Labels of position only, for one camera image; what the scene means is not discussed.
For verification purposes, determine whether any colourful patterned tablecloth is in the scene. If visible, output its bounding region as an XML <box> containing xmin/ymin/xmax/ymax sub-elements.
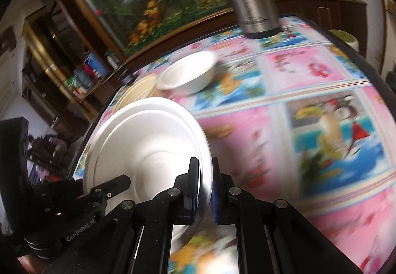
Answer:
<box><xmin>72</xmin><ymin>15</ymin><xmax>396</xmax><ymax>274</ymax></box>

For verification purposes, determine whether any grey blue water jug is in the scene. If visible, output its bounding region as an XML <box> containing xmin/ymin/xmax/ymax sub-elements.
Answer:
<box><xmin>74</xmin><ymin>68</ymin><xmax>94</xmax><ymax>91</ymax></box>

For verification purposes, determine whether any white spray bottle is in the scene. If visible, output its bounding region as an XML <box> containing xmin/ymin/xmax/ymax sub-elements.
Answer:
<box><xmin>105</xmin><ymin>51</ymin><xmax>121</xmax><ymax>70</ymax></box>

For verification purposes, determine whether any small black jar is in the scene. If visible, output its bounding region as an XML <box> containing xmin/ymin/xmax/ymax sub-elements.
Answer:
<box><xmin>118</xmin><ymin>70</ymin><xmax>137</xmax><ymax>85</ymax></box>

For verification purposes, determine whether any blue thermos flask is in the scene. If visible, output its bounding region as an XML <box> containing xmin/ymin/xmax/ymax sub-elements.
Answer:
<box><xmin>85</xmin><ymin>52</ymin><xmax>108</xmax><ymax>79</ymax></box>

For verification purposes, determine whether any beige paper bowl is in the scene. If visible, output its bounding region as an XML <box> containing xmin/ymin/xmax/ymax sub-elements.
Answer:
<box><xmin>113</xmin><ymin>74</ymin><xmax>162</xmax><ymax>113</ymax></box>

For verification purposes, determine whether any white foam bowl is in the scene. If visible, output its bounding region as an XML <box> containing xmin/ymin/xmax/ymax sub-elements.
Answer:
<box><xmin>156</xmin><ymin>51</ymin><xmax>218</xmax><ymax>96</ymax></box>
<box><xmin>83</xmin><ymin>97</ymin><xmax>213</xmax><ymax>252</ymax></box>

